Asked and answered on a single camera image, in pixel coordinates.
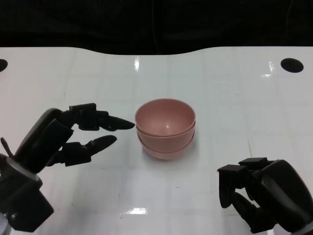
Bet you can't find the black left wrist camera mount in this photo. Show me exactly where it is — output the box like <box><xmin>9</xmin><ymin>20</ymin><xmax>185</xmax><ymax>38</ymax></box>
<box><xmin>0</xmin><ymin>153</ymin><xmax>54</xmax><ymax>233</ymax></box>

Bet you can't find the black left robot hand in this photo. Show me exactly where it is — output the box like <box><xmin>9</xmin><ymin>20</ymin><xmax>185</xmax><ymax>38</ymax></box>
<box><xmin>13</xmin><ymin>103</ymin><xmax>136</xmax><ymax>174</ymax></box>

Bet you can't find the pink plastic bowl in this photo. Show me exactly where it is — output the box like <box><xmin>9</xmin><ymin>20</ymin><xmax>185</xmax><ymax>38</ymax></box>
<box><xmin>138</xmin><ymin>136</ymin><xmax>195</xmax><ymax>162</ymax></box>
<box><xmin>135</xmin><ymin>126</ymin><xmax>196</xmax><ymax>154</ymax></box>
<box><xmin>134</xmin><ymin>98</ymin><xmax>197</xmax><ymax>140</ymax></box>

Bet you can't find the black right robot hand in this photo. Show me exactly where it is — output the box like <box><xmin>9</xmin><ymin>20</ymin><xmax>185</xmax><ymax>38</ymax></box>
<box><xmin>217</xmin><ymin>157</ymin><xmax>313</xmax><ymax>235</ymax></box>

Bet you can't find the black backdrop cloth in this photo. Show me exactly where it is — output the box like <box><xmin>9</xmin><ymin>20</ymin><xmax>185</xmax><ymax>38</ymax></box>
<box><xmin>0</xmin><ymin>0</ymin><xmax>313</xmax><ymax>56</ymax></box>

